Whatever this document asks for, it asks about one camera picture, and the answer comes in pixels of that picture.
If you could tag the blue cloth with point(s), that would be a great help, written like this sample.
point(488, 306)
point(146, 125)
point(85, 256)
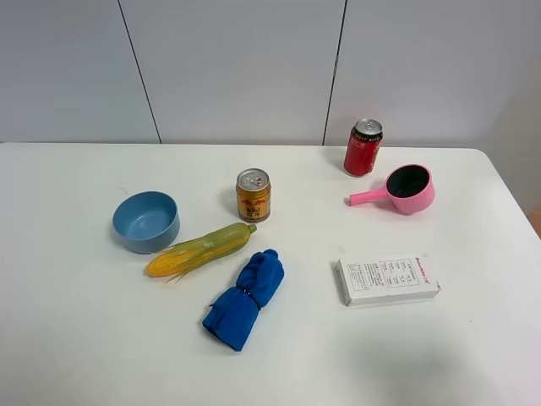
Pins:
point(232, 316)

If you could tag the toy corn cob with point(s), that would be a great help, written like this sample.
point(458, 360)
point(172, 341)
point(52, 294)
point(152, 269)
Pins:
point(183, 258)

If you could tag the blue plastic bowl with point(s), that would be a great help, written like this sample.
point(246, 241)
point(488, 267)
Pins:
point(147, 222)

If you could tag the red soda can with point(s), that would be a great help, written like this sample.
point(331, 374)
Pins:
point(363, 146)

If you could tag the white paper box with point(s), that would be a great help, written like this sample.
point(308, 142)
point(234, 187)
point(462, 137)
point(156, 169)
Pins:
point(382, 280)

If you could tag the gold energy drink can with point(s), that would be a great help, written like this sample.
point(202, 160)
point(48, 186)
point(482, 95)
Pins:
point(253, 188)

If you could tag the pink toy saucepan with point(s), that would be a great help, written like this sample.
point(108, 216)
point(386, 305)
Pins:
point(409, 188)

